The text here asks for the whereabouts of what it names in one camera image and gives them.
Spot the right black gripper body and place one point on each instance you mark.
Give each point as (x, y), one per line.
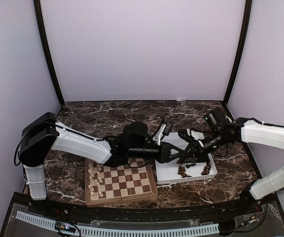
(220, 141)

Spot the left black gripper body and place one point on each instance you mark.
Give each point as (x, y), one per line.
(160, 156)

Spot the dark chess piece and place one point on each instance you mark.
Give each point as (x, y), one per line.
(190, 165)

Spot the white plastic tray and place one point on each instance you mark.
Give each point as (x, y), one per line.
(167, 173)

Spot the wooden chess board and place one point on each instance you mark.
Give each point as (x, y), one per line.
(125, 183)

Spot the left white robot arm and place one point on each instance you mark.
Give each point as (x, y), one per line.
(47, 134)

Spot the dark chess pieces small pile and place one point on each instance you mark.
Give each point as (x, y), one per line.
(206, 169)

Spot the white chess pieces row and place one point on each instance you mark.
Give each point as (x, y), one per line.
(96, 186)

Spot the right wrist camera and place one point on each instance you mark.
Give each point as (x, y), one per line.
(189, 135)

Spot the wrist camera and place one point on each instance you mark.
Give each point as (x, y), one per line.
(163, 130)
(189, 135)

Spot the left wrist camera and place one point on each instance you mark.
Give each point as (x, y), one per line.
(163, 130)

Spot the white slotted cable duct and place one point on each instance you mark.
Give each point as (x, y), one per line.
(115, 229)

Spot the right black frame post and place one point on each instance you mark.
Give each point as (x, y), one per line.
(239, 51)

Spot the black frame post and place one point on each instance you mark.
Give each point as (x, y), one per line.
(46, 51)
(239, 51)

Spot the left black frame post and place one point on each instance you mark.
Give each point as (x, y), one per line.
(46, 51)

